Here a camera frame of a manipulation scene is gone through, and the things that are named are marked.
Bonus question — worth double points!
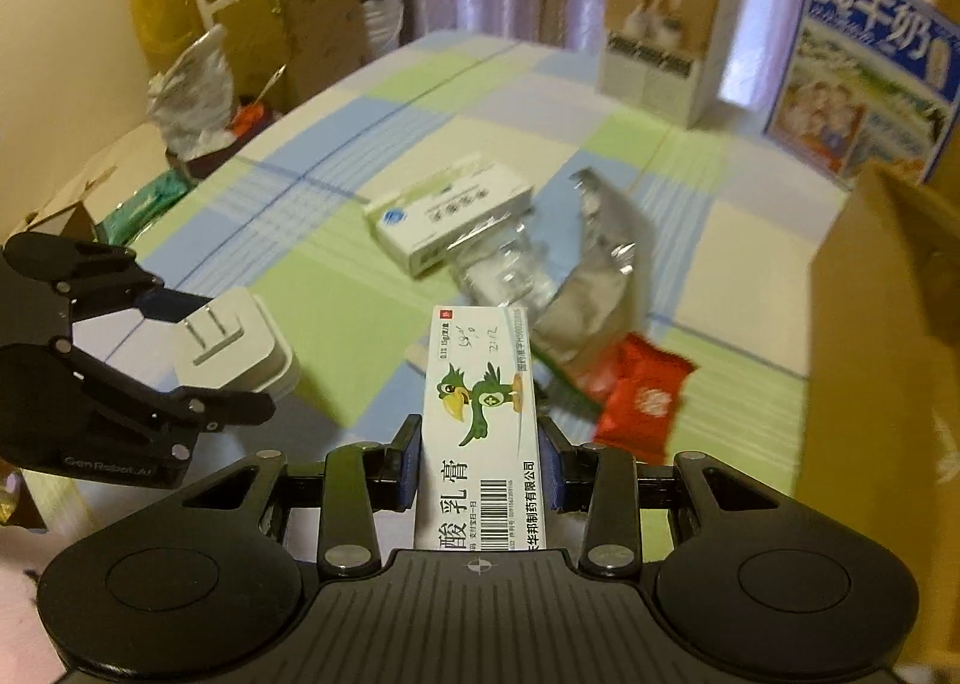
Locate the orange handled scissors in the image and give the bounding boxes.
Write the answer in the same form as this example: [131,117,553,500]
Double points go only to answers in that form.
[231,63,290,137]

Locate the brown cardboard boxes stack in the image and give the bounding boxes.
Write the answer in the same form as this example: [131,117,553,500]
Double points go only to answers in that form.
[193,0,377,113]

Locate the brown cardboard box container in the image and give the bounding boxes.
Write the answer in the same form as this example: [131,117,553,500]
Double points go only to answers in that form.
[797,161,960,584]

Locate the checked tablecloth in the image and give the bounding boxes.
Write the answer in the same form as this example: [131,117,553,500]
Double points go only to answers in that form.
[22,30,852,531]

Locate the white box with dog print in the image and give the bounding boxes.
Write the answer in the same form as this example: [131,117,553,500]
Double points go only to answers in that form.
[596,0,744,129]

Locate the black and white striped bag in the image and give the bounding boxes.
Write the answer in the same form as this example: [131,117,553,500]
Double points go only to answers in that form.
[358,0,415,67]

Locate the white ointment box green parrot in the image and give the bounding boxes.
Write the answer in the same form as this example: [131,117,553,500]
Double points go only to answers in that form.
[412,304,545,554]

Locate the red snack packet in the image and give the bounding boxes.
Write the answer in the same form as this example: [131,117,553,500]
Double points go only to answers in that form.
[591,333,695,464]

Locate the crumpled silver plastic bag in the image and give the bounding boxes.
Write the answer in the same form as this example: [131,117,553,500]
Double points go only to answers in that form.
[146,26,238,161]

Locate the white power adapter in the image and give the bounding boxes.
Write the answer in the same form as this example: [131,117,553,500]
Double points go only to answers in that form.
[171,286,302,398]

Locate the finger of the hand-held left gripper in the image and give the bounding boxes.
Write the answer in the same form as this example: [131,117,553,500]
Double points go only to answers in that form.
[2,232,218,325]
[49,341,275,442]

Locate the green packet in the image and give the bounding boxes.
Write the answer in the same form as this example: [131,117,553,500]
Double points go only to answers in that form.
[96,170,190,244]

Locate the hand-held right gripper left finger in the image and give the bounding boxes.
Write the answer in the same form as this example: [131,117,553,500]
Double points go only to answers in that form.
[180,414,422,578]

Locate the silver foil bag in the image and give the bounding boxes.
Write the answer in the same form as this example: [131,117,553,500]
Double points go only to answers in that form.
[534,166,655,389]

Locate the small open cardboard box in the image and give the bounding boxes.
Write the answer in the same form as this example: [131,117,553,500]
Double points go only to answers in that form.
[0,124,172,244]

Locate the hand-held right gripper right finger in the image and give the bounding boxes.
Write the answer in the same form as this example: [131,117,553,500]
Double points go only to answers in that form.
[540,420,781,578]

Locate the white medicine box blue label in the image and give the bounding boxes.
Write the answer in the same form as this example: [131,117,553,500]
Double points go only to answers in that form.
[364,159,538,278]

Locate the blue milk carton box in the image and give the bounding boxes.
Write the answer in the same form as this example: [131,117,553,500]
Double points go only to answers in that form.
[763,0,960,188]

